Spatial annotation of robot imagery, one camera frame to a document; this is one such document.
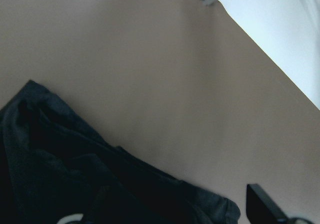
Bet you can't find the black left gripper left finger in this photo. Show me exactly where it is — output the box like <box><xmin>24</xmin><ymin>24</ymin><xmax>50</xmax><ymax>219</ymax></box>
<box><xmin>84</xmin><ymin>185</ymin><xmax>115</xmax><ymax>224</ymax></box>

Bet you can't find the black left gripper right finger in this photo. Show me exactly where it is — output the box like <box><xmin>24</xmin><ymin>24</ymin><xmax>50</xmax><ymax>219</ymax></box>
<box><xmin>245</xmin><ymin>184</ymin><xmax>289</xmax><ymax>224</ymax></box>

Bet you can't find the black graphic t-shirt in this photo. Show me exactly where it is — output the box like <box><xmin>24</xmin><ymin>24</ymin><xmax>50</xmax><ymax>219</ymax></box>
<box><xmin>0</xmin><ymin>81</ymin><xmax>241</xmax><ymax>224</ymax></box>

